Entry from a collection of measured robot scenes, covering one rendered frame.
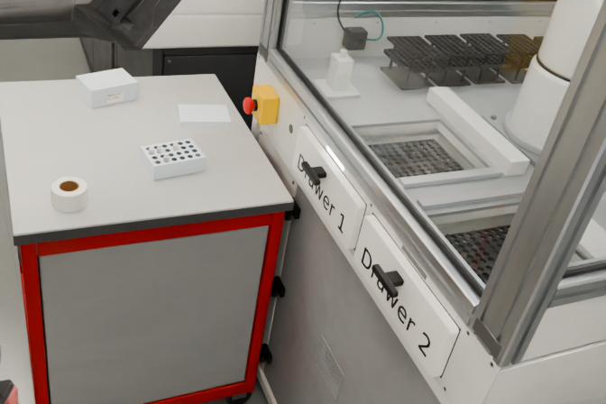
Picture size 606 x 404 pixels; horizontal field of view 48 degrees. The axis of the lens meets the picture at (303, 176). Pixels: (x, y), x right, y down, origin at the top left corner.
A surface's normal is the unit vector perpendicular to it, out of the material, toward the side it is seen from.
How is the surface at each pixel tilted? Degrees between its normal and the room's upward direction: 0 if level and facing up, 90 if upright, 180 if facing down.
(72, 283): 90
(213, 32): 90
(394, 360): 90
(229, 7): 90
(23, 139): 0
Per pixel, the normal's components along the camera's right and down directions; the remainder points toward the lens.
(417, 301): -0.91, 0.10
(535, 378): 0.38, 0.57
